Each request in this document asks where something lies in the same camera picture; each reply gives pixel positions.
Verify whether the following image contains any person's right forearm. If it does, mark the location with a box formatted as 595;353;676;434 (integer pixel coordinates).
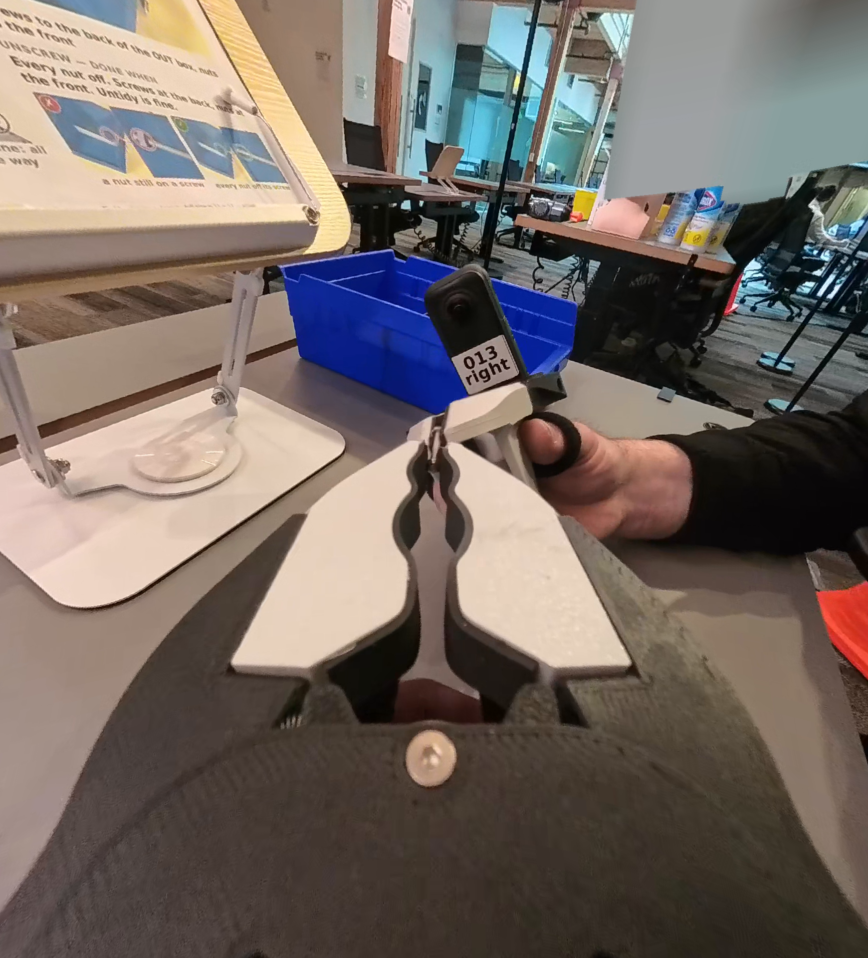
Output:
647;369;868;556

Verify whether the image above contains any wipes canister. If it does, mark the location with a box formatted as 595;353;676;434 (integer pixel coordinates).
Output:
707;202;742;255
658;191;693;244
679;187;725;251

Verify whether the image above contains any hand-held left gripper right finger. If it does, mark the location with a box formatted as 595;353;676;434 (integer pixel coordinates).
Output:
436;442;634;682

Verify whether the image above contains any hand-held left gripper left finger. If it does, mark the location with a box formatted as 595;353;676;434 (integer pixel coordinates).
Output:
230;442;426;675

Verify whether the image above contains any white document stand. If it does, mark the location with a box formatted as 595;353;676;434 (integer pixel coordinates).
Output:
0;0;353;609

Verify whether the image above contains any blue plastic bin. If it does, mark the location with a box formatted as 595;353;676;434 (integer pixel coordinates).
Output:
280;250;579;414

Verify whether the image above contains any printed instruction sheet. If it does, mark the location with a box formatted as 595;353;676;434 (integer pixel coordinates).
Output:
0;0;309;222

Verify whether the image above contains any black floor lamp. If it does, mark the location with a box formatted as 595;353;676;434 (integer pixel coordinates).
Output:
482;0;543;270

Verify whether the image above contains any wooden desk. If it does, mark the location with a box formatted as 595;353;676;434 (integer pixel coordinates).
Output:
515;213;738;375

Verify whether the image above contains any person's right hand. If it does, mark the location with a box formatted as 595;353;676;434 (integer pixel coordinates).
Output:
518;415;694;541

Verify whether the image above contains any black mesh office chair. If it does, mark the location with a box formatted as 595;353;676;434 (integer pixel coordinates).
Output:
737;198;813;323

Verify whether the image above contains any black stanchion post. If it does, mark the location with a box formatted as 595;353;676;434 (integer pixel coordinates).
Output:
767;299;868;414
757;254;843;373

